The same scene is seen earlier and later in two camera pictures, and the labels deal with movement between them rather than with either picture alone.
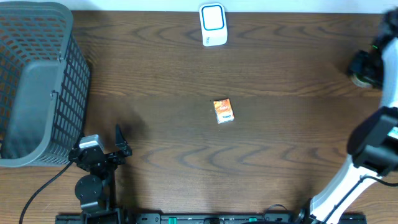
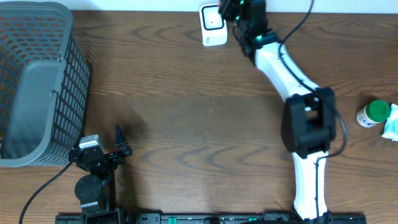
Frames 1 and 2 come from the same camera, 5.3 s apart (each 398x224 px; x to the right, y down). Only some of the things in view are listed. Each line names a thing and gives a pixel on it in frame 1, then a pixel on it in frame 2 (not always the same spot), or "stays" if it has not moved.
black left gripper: x=120 y=143 stays
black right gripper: x=360 y=65 → x=226 y=7
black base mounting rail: x=211 y=218 stays
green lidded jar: x=360 y=82 → x=375 y=112
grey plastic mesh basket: x=45 y=83 stays
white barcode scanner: x=213 y=25 stays
